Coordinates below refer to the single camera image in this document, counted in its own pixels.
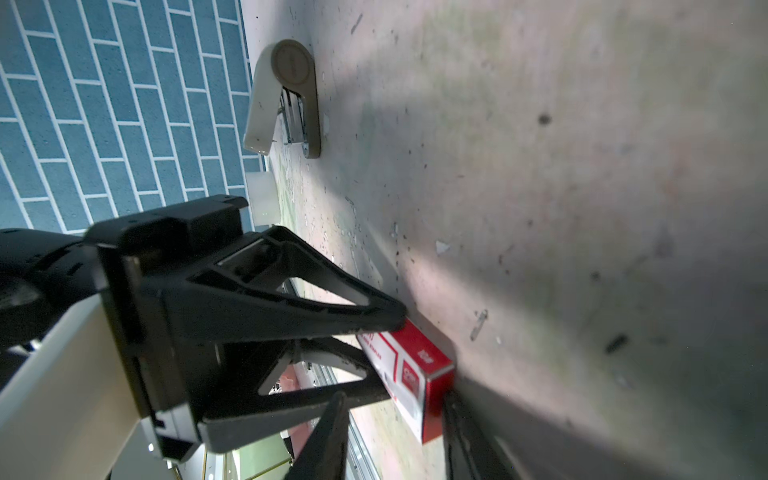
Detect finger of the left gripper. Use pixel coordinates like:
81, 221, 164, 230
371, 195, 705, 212
161, 226, 407, 344
198, 337, 390, 453

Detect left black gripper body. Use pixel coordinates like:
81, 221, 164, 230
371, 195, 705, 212
84, 195, 248, 462

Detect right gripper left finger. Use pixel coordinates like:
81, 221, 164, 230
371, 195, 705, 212
284, 392, 349, 480

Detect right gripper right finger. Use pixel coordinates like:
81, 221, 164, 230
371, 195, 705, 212
442, 391, 516, 480

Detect beige stapler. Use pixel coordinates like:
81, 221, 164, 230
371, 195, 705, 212
243, 39, 321, 159

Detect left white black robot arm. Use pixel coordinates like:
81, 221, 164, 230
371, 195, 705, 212
1, 195, 406, 479

